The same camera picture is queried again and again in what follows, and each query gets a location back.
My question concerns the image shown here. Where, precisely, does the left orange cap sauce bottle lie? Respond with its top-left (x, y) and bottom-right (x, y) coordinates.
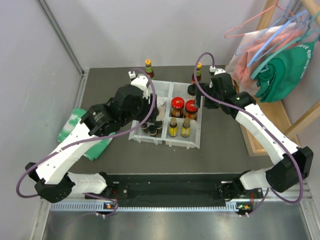
top-left (145, 59), bottom-right (155, 80)

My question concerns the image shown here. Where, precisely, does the silver lid salt jar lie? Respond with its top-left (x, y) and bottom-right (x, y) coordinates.
top-left (156, 96), bottom-right (166, 122)

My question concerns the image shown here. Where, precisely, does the teal hanger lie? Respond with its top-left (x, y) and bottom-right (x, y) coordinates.
top-left (247, 10), bottom-right (320, 79)

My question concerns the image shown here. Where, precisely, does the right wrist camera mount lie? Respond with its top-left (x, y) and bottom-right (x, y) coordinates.
top-left (209, 65), bottom-right (227, 78)

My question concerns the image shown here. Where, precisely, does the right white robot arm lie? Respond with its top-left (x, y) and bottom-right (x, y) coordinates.
top-left (195, 71), bottom-right (314, 198)

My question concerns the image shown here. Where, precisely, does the pink white garment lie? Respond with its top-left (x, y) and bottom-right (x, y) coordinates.
top-left (226, 22), bottom-right (303, 95)

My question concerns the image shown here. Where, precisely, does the black lid shaker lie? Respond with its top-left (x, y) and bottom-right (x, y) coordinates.
top-left (187, 83), bottom-right (197, 100)

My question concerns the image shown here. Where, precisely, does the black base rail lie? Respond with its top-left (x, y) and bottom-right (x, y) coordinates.
top-left (84, 172), bottom-right (266, 207)

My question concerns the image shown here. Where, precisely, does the black cap pepper bottle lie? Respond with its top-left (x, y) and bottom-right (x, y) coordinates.
top-left (140, 124), bottom-right (149, 134)
top-left (148, 124), bottom-right (158, 137)

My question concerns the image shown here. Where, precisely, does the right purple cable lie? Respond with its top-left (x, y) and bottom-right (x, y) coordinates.
top-left (194, 51), bottom-right (306, 218)

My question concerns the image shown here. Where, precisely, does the pink hanger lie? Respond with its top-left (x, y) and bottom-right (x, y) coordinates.
top-left (224, 0), bottom-right (298, 39)

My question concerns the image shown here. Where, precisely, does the wooden clothes rack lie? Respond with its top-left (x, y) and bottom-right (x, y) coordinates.
top-left (240, 0), bottom-right (320, 157)

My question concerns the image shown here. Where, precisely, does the orange cap sauce bottle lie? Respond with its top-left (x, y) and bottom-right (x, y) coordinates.
top-left (145, 59), bottom-right (155, 80)
top-left (191, 62), bottom-right (202, 84)

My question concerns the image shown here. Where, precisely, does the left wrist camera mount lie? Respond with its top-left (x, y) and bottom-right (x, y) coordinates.
top-left (128, 70), bottom-right (150, 99)

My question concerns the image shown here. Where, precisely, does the white organizer tray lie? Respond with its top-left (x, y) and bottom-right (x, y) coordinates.
top-left (128, 80), bottom-right (172, 145)
top-left (162, 82), bottom-right (203, 149)

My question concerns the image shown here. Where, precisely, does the left white organizer tray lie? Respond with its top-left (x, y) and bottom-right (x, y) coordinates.
top-left (128, 80), bottom-right (172, 145)

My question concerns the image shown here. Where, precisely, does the green white cloth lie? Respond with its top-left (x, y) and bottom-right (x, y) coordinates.
top-left (57, 108), bottom-right (113, 161)

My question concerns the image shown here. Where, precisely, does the yellow label brown bottle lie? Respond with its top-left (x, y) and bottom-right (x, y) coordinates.
top-left (169, 117), bottom-right (178, 137)
top-left (181, 117), bottom-right (191, 138)

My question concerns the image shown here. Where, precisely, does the right orange cap sauce bottle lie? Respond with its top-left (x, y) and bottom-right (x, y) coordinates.
top-left (191, 62), bottom-right (202, 84)

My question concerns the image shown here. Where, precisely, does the green garment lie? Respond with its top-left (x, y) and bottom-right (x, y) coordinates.
top-left (255, 41), bottom-right (315, 103)

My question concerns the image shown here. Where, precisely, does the blue hanger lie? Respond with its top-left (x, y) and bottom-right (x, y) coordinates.
top-left (234, 10), bottom-right (310, 67)

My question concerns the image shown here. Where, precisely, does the right white organizer tray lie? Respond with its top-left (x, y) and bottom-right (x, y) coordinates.
top-left (162, 82), bottom-right (203, 149)

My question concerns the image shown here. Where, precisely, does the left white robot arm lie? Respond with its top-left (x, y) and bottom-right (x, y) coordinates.
top-left (25, 84), bottom-right (159, 203)

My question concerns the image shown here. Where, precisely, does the red lid sauce jar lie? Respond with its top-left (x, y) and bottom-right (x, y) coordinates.
top-left (184, 99), bottom-right (199, 120)
top-left (171, 96), bottom-right (185, 118)

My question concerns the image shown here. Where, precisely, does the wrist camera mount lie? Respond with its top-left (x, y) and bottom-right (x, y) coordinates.
top-left (128, 70), bottom-right (150, 99)
top-left (209, 65), bottom-right (227, 78)

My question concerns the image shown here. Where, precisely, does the small black cap spice bottle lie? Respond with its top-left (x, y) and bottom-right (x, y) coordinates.
top-left (154, 120), bottom-right (163, 138)

